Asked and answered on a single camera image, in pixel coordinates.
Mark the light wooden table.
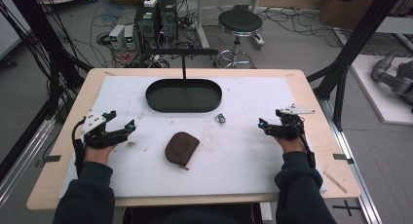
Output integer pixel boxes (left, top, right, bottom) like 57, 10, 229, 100
25, 67, 362, 211

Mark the person's left hand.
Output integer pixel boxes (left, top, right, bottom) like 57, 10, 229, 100
83, 143, 118, 167

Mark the black metal frame post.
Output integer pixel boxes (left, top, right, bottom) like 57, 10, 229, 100
306, 0, 407, 131

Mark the left hand-held gripper cable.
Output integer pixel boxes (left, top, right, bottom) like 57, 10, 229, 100
71, 118, 88, 179

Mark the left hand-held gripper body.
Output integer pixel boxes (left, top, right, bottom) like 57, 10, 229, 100
80, 110, 124, 150

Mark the right hand-held gripper cable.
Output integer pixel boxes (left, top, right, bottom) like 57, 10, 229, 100
293, 120, 317, 169

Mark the white table leg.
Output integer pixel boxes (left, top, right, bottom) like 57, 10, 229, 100
194, 0, 211, 50

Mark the black round stool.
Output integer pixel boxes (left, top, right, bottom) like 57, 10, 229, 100
214, 9, 266, 70

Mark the black T-shaped stand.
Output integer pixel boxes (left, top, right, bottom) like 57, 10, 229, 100
142, 47, 219, 90

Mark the person's right hand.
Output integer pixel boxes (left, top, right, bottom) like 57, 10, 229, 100
274, 135, 308, 155

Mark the brown zip pouch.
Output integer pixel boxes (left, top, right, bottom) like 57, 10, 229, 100
164, 131, 202, 171

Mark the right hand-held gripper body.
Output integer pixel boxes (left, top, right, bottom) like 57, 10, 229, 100
274, 102, 317, 141

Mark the white foam mat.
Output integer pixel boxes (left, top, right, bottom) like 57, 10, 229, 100
57, 75, 328, 200

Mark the grey power supply unit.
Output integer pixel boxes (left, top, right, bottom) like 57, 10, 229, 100
108, 23, 127, 51
123, 24, 137, 51

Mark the white floor board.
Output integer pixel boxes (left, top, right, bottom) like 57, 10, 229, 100
350, 54, 413, 127

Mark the black computer tower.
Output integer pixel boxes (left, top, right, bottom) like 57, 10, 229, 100
133, 3, 161, 51
158, 0, 179, 44

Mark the black oval tray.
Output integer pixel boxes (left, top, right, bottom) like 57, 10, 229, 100
144, 78, 224, 114

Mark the thin wooden stick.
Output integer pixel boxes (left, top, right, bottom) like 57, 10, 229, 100
322, 170, 348, 195

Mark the black frame with cables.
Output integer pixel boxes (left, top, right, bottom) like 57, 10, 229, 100
0, 0, 94, 123

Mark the cardboard box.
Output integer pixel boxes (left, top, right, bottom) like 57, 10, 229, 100
319, 0, 379, 31

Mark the hand-held gripper cable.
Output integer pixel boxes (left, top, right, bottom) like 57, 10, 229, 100
293, 120, 317, 169
71, 118, 88, 179

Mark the dark tape strip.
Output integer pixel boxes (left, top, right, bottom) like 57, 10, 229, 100
332, 153, 356, 166
34, 154, 62, 168

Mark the tangle of floor cables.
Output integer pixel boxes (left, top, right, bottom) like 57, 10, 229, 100
257, 6, 384, 56

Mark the aluminium rail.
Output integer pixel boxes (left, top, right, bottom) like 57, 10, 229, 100
0, 114, 58, 207
316, 94, 385, 224

